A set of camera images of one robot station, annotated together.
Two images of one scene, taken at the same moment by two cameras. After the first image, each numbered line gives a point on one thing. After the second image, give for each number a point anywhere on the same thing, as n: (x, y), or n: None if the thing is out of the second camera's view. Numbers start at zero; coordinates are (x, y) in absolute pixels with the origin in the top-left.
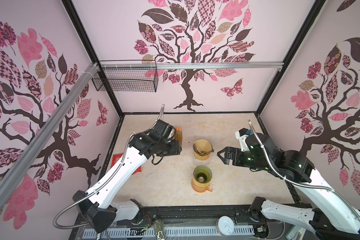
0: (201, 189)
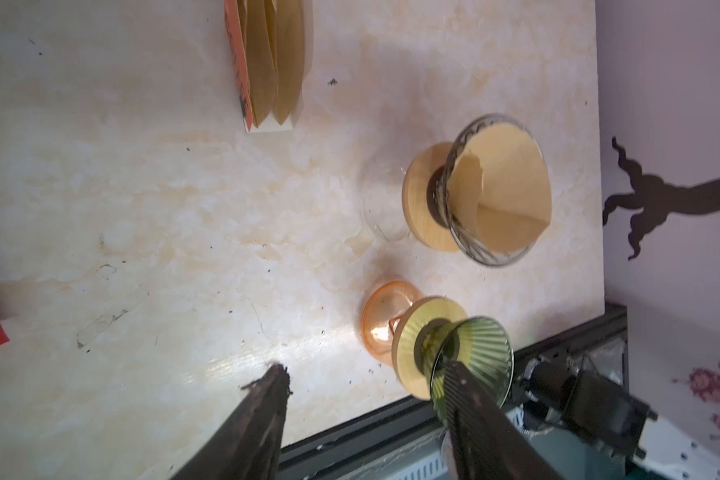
0: (382, 309)
